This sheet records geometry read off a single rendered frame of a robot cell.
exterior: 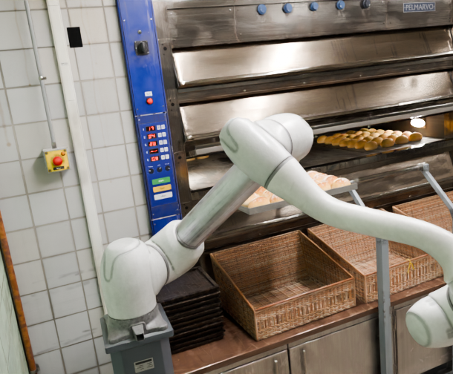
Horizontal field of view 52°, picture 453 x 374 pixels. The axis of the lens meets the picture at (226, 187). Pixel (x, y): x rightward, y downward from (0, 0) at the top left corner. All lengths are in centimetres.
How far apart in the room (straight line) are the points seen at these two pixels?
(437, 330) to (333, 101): 188
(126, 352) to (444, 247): 96
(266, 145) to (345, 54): 173
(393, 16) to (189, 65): 128
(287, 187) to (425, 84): 219
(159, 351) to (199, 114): 125
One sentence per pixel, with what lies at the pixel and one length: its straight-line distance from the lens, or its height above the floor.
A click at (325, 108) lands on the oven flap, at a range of 268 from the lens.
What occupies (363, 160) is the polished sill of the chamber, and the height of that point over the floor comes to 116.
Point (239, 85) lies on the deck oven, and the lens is 243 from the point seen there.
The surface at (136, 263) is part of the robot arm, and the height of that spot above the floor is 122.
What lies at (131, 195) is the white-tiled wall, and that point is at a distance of 230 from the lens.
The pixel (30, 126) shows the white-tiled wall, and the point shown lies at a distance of 221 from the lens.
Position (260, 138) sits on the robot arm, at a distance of 110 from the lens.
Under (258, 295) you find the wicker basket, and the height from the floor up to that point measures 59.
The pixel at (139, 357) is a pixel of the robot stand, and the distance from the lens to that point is 154.
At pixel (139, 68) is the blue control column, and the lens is 224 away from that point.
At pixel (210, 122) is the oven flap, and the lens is 237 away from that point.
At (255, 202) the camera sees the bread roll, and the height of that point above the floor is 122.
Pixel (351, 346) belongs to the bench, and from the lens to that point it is 244.
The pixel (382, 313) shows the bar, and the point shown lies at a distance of 242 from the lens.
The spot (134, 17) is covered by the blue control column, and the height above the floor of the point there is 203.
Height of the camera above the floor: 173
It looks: 13 degrees down
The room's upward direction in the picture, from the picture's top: 6 degrees counter-clockwise
